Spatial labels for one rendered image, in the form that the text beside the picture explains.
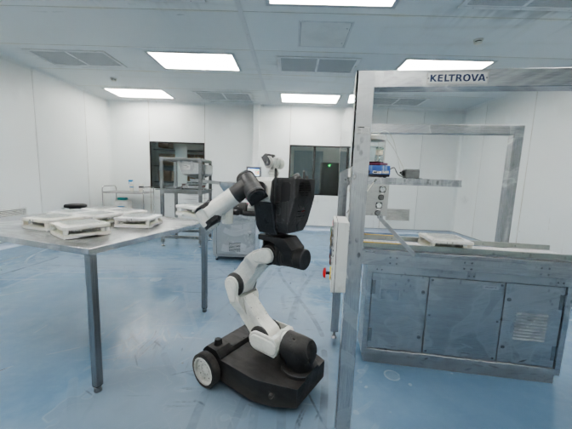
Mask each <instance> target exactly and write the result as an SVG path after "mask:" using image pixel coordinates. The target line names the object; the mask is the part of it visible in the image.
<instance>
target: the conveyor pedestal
mask: <svg viewBox="0 0 572 429"><path fill-rule="evenodd" d="M375 267H376V265H366V264H363V278H362V290H361V302H360V314H359V326H358V341H359V345H360V350H361V354H362V359H363V361H367V362H375V363H389V364H396V365H403V366H410V367H417V368H424V369H438V370H446V371H453V372H460V373H468V374H475V375H488V376H495V377H503V378H510V379H518V380H531V381H539V382H545V383H552V382H553V376H554V375H558V376H559V375H560V369H561V363H562V358H563V349H564V344H565V339H566V334H567V329H568V324H569V314H570V310H571V305H572V280H566V283H565V286H556V283H557V279H556V278H549V277H527V276H515V275H504V274H492V273H481V272H480V273H476V277H475V279H466V278H467V272H458V271H446V270H435V269H423V268H412V267H400V266H384V268H383V272H376V271H375Z"/></svg>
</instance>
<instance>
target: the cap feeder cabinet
mask: <svg viewBox="0 0 572 429"><path fill-rule="evenodd" d="M258 234H260V232H259V230H258V228H257V225H256V222H255V219H251V218H249V216H243V215H241V214H240V215H233V223H232V224H222V221H221V222H220V224H219V225H218V226H217V227H216V228H215V229H214V230H213V255H214V256H216V260H218V258H217V257H218V256H228V257H245V256H246V255H248V254H249V253H251V252H253V251H254V250H257V249H259V247H260V240H259V239H258Z"/></svg>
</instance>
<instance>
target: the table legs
mask: <svg viewBox="0 0 572 429"><path fill-rule="evenodd" d="M84 265H85V279H86V288H87V303H88V318H89V347H90V362H91V376H92V387H93V388H94V393H98V392H101V391H102V384H103V368H102V351H101V335H100V303H99V286H98V270H97V254H94V255H85V256H84ZM201 267H202V308H203V312H206V311H207V307H208V232H207V231H206V230H205V229H204V227H201Z"/></svg>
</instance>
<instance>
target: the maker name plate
mask: <svg viewBox="0 0 572 429"><path fill-rule="evenodd" d="M488 81H489V71H437V72H428V73H427V76H426V84H427V85H433V84H487V83H488Z"/></svg>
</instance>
